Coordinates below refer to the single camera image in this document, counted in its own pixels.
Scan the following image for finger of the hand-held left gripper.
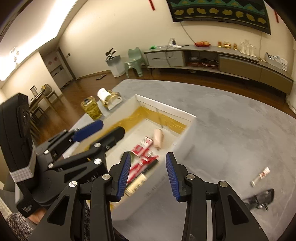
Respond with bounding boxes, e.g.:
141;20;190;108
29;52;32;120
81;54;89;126
38;119;104;158
47;126;126;171

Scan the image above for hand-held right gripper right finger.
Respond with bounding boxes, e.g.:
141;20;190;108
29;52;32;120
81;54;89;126
166;152;265;241

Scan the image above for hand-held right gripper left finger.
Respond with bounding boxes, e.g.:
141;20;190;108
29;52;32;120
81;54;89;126
28;152;132;241

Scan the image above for cream and gold pack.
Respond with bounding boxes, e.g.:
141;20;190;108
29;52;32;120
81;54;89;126
124;174;147;197

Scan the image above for red toy figure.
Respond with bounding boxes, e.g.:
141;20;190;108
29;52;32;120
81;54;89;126
128;154;159;183

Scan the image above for white cardboard box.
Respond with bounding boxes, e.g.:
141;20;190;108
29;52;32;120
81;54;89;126
62;94;197;220

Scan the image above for red and white staples box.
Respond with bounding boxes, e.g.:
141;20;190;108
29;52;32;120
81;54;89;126
131;137;153;158

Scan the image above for pink plastic bottle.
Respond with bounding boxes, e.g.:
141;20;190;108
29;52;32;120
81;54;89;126
153;128;165;151

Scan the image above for small white tube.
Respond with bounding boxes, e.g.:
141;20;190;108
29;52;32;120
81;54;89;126
251;167;270;187

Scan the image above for black safety glasses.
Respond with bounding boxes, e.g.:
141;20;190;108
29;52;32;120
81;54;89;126
243;188;275;211

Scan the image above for person's left hand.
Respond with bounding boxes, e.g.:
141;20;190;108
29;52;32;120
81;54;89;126
29;207;50;225

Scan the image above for yellow glass jar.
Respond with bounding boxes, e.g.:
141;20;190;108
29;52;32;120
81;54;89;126
80;96;102;121

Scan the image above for wooden dining table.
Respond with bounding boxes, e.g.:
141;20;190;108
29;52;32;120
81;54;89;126
28;91;50;130

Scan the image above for gold roll holder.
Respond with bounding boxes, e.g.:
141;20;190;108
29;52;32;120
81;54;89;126
102;91;123;110

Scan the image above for white paper roll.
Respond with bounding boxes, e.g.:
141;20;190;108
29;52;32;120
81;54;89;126
97;88;112;100

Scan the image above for wooden dining chair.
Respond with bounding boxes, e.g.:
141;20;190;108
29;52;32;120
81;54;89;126
42;83;58;104

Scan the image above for grey low cabinet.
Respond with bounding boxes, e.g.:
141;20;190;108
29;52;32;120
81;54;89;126
51;65;73;90

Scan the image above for potted plant in white pot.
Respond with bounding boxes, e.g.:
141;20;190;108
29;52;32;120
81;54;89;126
105;47;127;77

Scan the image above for ceiling lamp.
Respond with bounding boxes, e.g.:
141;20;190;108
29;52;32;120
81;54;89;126
9;47;20;67

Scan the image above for green plastic stool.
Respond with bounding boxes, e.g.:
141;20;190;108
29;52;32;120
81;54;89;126
124;47;147;78

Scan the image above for person's patterned clothing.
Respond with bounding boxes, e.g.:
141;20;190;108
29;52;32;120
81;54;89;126
3;202;92;241

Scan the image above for grey TV cabinet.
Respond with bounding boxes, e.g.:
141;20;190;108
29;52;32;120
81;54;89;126
142;44;295;94

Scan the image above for cluster of clear glass cups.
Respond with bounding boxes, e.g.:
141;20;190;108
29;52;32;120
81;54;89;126
239;39;258;56

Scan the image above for white desk organiser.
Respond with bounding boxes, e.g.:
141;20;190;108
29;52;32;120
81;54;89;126
265;52;288;71

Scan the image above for dark wall cable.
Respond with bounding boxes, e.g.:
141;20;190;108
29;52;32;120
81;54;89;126
180;22;197;44

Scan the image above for dark patterned wall hanging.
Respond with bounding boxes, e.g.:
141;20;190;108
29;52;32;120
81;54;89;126
166;0;271;35

